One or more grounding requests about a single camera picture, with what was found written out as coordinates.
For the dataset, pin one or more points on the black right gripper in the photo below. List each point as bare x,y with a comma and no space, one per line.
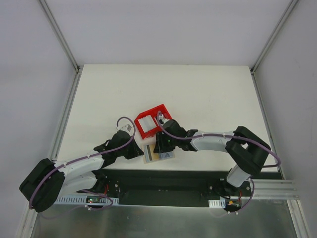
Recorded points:
161,143

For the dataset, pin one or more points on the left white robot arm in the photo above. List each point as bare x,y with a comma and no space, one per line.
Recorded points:
49,180

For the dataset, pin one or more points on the left white cable duct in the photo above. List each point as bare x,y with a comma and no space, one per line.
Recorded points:
86,200

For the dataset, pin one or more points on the red plastic bin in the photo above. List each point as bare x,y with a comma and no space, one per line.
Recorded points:
146,122

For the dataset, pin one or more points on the white cable duct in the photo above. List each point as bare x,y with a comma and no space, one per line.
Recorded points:
217,203
86,200

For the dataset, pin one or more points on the right white cable duct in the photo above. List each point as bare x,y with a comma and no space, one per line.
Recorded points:
217,203

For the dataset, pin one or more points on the left aluminium frame post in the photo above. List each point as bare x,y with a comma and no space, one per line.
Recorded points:
59,34

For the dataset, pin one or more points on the aluminium rail profile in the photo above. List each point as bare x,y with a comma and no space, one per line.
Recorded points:
274,189

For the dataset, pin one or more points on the aluminium frame post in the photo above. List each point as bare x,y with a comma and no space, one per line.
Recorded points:
274,34
59,34

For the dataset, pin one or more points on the beige leather card holder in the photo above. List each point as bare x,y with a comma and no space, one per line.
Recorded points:
142,147

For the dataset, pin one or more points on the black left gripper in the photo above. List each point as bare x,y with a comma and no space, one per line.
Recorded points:
133,149

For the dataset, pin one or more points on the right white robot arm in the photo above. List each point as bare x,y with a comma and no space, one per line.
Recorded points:
247,150

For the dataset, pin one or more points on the right aluminium frame post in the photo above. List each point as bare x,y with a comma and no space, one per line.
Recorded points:
274,34

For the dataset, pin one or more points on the white VIP card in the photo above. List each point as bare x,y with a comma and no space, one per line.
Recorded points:
166,155

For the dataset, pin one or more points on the white magnetic stripe card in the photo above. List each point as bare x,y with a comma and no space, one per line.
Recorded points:
148,150

